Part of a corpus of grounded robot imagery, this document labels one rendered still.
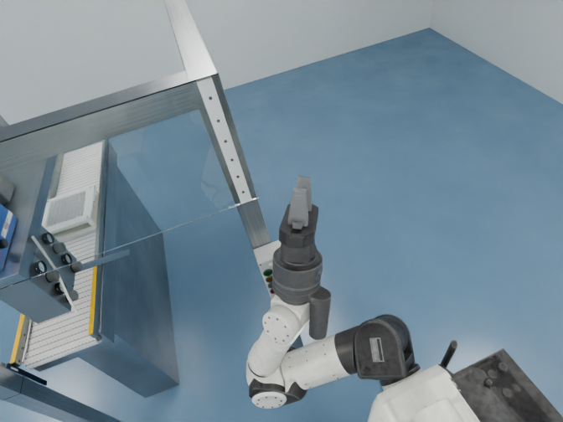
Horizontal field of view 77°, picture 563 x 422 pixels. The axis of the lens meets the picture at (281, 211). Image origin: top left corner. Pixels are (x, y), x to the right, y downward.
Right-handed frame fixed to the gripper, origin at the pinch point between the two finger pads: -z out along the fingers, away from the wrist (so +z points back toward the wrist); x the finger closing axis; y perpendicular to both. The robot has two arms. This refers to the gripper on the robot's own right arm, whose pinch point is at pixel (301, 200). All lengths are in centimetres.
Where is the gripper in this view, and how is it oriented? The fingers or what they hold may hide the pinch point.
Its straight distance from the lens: 57.1
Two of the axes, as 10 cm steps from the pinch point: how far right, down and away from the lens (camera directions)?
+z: -0.3, 8.9, 4.5
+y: -9.8, -1.0, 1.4
